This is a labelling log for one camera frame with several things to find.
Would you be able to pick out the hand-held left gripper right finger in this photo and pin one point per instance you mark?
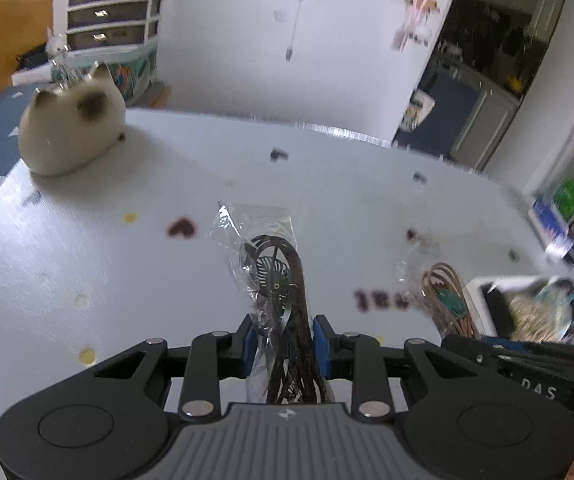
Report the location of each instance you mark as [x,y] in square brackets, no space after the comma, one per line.
[321,346]

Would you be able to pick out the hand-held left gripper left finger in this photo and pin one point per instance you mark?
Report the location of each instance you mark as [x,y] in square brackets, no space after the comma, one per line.
[249,346]

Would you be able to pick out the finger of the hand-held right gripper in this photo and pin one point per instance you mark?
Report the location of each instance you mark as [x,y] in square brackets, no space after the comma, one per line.
[467,351]
[512,343]

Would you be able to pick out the white box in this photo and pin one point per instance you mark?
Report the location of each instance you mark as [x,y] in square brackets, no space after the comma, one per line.
[474,291]

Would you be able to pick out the dark blue knitted scrunchie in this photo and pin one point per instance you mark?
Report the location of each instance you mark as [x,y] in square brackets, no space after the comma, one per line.
[573,312]

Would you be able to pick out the blue tissue pack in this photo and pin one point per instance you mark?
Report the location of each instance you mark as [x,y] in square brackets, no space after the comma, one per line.
[549,227]

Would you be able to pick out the green packet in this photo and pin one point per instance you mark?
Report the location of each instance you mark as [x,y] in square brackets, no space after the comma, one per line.
[572,200]

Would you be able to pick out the grey kitchen base cabinets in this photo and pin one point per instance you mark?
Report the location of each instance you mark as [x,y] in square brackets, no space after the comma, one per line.
[489,125]

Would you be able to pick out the blue chair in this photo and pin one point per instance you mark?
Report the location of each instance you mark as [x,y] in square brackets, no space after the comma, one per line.
[447,115]

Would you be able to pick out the printed tote bag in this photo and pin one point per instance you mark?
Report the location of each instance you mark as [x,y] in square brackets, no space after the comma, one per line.
[417,110]

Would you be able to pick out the yellow pot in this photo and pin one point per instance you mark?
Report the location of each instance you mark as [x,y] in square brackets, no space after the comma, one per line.
[515,85]

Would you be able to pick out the white cat plush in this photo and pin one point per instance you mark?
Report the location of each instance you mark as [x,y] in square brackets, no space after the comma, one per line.
[67,130]

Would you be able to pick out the teal floral fabric box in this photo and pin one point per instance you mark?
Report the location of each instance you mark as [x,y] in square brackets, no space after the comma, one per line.
[127,72]

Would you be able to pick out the white plastic drawer unit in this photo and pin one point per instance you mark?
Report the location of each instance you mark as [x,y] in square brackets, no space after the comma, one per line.
[112,12]

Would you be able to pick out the orange wooden panel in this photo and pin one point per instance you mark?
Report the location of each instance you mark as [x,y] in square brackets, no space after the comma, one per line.
[2,40]

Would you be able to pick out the white wall switch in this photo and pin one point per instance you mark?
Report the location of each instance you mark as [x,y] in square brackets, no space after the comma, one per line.
[280,15]

